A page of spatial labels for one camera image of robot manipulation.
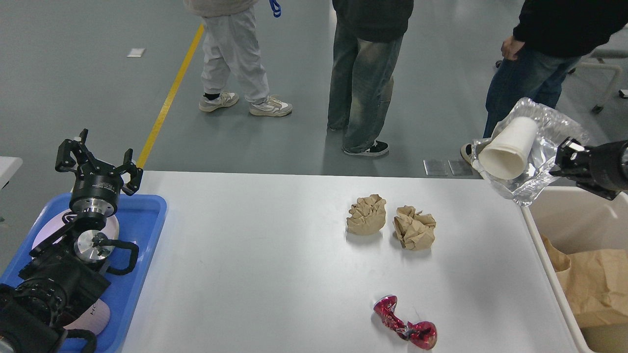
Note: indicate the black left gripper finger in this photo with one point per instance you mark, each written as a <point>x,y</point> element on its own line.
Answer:
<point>128,176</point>
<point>73,156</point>

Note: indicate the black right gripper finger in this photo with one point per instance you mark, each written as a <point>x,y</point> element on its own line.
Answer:
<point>607,191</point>
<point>572,160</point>

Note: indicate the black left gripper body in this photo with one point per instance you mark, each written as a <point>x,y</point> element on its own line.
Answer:
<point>95,193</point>

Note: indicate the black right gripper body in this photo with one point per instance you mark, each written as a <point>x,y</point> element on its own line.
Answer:
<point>608,163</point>

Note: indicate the pink plate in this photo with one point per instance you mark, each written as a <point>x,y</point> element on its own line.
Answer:
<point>49,230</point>

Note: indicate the white paper cup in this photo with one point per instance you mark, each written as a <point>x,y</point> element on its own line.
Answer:
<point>505,157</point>

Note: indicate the brown paper bag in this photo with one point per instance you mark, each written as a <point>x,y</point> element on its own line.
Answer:
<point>595,284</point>

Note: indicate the pink mug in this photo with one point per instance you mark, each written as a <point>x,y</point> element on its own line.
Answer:
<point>94,319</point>

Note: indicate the brown paper ball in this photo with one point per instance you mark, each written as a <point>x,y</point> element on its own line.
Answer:
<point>413,229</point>
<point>367,215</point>

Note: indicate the brown paper bag corner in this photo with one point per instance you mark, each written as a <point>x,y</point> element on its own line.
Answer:
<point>560,261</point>

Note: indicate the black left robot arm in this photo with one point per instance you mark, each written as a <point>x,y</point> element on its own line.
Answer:
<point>66,274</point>

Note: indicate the beige plastic bin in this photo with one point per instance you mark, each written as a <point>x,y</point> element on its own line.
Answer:
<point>575,220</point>

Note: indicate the white side table corner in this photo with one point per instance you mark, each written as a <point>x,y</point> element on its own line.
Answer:
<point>8,167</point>

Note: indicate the white paper scrap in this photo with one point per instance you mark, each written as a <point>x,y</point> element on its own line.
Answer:
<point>136,52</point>

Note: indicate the person in blue jeans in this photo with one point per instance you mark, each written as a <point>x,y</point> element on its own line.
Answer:
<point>550,39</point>

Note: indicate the metal floor plates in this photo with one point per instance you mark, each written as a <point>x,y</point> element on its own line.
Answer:
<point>447,167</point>

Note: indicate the person in white trousers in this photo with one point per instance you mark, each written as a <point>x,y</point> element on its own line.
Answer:
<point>231,47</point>

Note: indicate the crumpled red foil wrapper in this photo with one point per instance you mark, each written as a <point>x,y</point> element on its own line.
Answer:
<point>422,334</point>

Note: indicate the person in faded jeans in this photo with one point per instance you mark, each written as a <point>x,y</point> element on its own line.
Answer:
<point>366,47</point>

